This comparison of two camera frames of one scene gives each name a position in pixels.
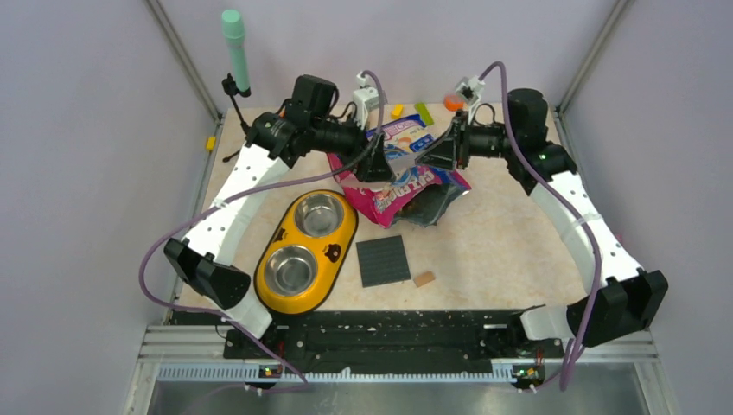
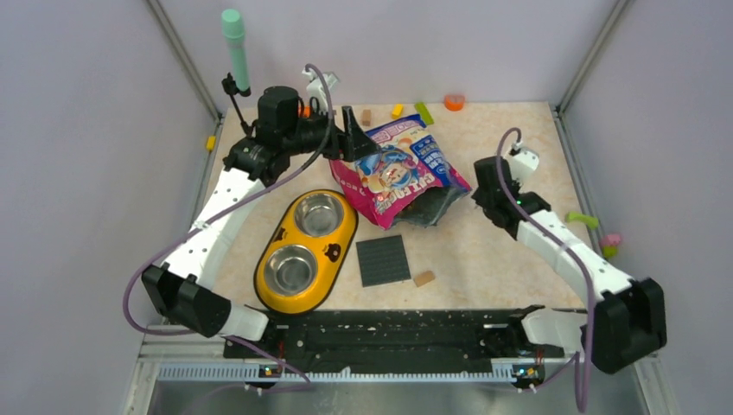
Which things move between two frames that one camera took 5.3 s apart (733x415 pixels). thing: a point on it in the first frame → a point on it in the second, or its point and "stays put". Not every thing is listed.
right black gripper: (446, 151) → (477, 198)
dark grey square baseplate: (382, 261) stays put
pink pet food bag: (415, 194) stays put
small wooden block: (423, 278) stays put
